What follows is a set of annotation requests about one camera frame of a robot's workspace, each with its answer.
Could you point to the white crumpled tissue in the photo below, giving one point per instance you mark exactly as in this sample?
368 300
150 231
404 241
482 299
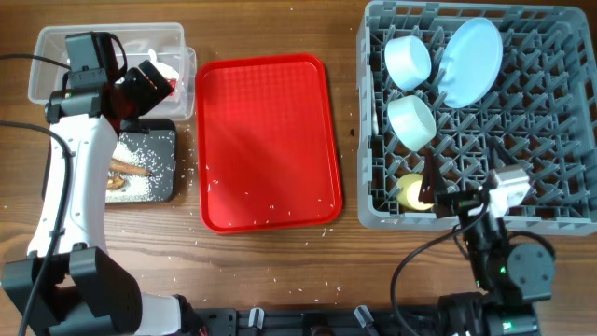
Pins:
165 70

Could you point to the red plastic tray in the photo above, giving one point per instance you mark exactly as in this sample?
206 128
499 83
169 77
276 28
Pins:
267 156

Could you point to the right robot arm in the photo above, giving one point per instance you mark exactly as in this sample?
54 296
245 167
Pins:
510 277

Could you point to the pale blue bowl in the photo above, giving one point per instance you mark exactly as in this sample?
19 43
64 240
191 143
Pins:
407 61

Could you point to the grey-blue dishwasher rack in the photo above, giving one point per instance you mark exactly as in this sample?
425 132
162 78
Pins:
541 108

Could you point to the black waste tray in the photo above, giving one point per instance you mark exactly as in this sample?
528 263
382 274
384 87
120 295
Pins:
91 143

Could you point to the large pale blue plate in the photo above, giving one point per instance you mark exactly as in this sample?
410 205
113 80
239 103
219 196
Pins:
471 62

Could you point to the white plastic spoon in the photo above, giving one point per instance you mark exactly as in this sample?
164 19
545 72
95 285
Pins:
375 124

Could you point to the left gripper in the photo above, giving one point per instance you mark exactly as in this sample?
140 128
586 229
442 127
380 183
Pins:
150 98

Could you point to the clear plastic waste bin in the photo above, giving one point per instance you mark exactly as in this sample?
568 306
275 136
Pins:
167 39

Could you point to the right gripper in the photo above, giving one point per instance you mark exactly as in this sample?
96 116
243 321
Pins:
435 188

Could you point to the brown food scrap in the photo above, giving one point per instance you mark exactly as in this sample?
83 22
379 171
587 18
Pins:
115 182

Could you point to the red snack wrapper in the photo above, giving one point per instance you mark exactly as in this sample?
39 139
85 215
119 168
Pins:
172 83

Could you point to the brown root vegetable piece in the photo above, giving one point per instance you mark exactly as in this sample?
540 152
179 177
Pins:
121 167

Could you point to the white rice pile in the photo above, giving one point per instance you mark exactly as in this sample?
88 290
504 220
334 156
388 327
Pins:
154 151

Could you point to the yellow plastic cup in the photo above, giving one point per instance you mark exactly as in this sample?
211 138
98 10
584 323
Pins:
409 190

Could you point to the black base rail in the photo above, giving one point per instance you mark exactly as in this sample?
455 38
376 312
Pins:
421 320

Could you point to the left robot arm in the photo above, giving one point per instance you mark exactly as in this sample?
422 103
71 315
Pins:
68 284

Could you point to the pale green bowl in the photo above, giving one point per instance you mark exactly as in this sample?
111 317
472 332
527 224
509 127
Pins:
412 121

